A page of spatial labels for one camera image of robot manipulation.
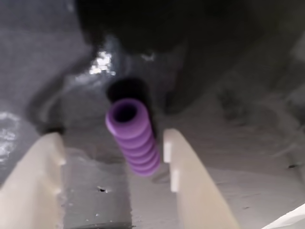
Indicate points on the purple ribbed pen grip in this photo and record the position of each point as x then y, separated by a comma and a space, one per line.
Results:
140, 148

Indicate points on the black mat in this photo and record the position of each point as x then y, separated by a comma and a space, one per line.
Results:
226, 133

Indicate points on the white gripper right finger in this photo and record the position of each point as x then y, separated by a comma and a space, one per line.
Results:
197, 190

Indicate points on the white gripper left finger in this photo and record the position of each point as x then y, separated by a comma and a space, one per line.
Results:
31, 181

